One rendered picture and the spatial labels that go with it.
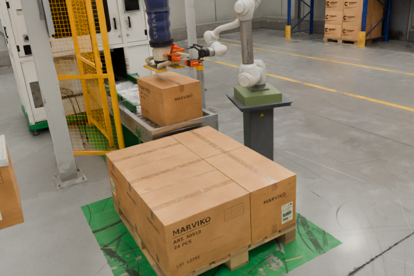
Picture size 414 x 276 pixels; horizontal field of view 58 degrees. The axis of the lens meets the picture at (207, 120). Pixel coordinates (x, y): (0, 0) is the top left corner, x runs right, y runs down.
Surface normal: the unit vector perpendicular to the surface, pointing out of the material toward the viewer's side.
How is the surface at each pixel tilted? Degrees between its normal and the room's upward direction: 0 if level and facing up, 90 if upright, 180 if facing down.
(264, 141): 90
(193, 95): 90
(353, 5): 90
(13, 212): 90
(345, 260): 0
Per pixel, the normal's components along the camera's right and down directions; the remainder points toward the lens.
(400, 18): -0.84, 0.23
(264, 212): 0.51, 0.27
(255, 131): 0.21, 0.33
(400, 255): -0.07, -0.94
